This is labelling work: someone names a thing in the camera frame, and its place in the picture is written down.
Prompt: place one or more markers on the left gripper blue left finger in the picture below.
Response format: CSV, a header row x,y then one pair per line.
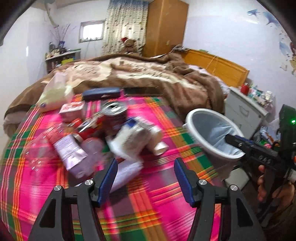
x,y
103,181

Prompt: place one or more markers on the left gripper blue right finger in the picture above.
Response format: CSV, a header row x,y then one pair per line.
x,y
187,180

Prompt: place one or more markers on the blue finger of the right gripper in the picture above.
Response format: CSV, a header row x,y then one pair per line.
x,y
229,139
241,140

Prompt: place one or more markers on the white paper trash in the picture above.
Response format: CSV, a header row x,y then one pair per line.
x,y
127,171

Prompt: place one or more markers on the white blue crushed carton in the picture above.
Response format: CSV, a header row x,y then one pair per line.
x,y
135,135

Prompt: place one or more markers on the red drink can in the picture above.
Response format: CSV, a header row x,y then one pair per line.
x,y
115,115

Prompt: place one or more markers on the white round trash bin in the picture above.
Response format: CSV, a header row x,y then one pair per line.
x,y
212,136

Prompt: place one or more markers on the person's right hand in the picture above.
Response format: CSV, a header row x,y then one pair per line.
x,y
284,194

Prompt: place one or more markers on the grey drawer cabinet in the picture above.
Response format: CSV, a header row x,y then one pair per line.
x,y
244,112

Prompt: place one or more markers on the translucent white bin liner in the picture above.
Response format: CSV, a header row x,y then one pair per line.
x,y
215,134

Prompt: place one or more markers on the pink plaid cloth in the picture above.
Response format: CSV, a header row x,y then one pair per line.
x,y
52,190

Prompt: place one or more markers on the red snack wrapper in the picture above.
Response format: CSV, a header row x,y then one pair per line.
x,y
91,127

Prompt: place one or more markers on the red jar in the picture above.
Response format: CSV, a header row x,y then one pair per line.
x,y
245,89

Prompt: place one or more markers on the clear plastic bottle pink label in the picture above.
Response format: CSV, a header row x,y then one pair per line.
x,y
54,147

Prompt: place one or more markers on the brown patterned fleece blanket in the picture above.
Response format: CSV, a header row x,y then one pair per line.
x,y
182,87

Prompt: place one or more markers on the wooden headboard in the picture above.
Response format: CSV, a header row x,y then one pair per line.
x,y
229,72

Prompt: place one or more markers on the red white milk carton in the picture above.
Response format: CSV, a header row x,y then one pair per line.
x,y
73,110

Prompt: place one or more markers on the dark blue glasses case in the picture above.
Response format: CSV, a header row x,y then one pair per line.
x,y
101,93

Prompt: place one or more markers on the black smartphone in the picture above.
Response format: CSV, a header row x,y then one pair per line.
x,y
142,91

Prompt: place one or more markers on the soft tissue pack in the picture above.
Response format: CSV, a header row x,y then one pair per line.
x,y
55,94

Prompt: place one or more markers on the cluttered side shelf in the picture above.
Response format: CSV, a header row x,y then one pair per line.
x,y
60,55

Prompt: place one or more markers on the brown teddy bear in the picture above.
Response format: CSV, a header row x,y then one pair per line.
x,y
129,46

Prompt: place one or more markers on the wooden wardrobe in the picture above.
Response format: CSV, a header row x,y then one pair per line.
x,y
166,22

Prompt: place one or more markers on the small window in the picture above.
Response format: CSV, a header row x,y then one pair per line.
x,y
91,31

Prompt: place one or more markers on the patterned curtain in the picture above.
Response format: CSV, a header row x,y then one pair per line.
x,y
125,19

